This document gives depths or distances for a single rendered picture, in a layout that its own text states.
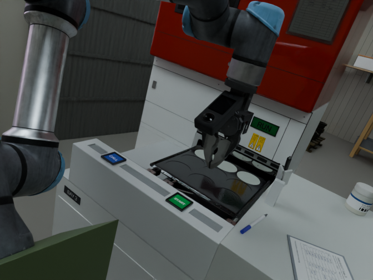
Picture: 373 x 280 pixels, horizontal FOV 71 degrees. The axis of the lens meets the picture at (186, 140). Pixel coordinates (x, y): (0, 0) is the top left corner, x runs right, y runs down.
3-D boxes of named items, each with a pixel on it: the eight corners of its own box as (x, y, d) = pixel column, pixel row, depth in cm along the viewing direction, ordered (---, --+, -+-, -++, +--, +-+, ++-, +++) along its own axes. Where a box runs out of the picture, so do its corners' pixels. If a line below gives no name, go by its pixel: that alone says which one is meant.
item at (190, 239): (91, 171, 97) (96, 138, 92) (218, 264, 73) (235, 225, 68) (67, 179, 89) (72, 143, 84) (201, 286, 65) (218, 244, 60)
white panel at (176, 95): (142, 124, 154) (157, 55, 139) (273, 195, 119) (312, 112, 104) (139, 125, 152) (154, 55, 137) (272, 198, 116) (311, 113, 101)
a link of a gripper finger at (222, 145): (228, 169, 66) (241, 135, 63) (218, 175, 61) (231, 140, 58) (218, 163, 67) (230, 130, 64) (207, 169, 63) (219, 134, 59)
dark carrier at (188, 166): (200, 146, 127) (200, 145, 127) (266, 181, 112) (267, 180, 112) (154, 165, 99) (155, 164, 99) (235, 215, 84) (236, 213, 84)
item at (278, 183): (267, 195, 87) (283, 160, 82) (278, 201, 85) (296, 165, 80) (262, 201, 82) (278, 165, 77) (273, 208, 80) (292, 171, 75)
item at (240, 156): (192, 148, 136) (197, 131, 132) (272, 190, 116) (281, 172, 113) (190, 148, 134) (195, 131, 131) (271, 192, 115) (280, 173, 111)
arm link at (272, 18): (247, 3, 56) (287, 14, 54) (231, 56, 60) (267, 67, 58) (243, -5, 49) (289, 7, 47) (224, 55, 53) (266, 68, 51)
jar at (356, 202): (344, 200, 98) (357, 179, 95) (364, 210, 95) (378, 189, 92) (343, 208, 93) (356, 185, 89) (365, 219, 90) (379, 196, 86)
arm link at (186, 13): (187, -25, 49) (243, -11, 47) (196, 9, 60) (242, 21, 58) (172, 14, 49) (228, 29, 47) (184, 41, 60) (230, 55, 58)
